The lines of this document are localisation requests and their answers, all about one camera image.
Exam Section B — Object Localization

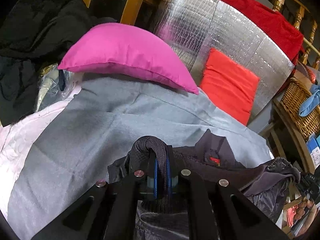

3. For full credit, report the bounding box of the red orange cushion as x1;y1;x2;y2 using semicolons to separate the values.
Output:
200;48;260;126

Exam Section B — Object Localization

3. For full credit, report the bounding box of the red blanket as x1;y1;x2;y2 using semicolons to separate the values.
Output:
221;0;304;64

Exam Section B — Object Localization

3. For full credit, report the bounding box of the black clothes pile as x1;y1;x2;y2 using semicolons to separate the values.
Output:
1;0;115;126

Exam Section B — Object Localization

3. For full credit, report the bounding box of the pale pink blanket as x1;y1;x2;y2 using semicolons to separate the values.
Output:
1;73;83;217

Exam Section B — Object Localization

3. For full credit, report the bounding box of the clear plastic bag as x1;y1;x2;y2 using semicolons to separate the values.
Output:
35;64;75;112

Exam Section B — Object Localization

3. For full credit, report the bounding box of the grey fleece blanket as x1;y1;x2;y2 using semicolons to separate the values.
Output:
8;74;271;239

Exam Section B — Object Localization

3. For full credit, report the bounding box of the wooden cabinet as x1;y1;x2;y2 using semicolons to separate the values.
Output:
81;0;171;30

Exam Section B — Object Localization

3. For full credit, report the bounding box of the wicker basket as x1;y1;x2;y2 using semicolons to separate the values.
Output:
280;77;320;142

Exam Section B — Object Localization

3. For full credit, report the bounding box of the wooden bed rail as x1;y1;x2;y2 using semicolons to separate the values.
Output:
202;0;320;71

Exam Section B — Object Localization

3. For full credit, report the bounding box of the dark purple jacket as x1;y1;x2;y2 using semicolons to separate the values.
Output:
108;130;300;239

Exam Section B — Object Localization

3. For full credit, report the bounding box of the light blue cloth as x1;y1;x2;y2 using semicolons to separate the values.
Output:
298;85;320;117

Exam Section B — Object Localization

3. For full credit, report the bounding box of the magenta pillow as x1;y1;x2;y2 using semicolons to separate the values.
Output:
58;23;199;94

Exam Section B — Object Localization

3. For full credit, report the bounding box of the silver insulation mat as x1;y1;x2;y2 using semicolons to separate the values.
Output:
151;0;294;120

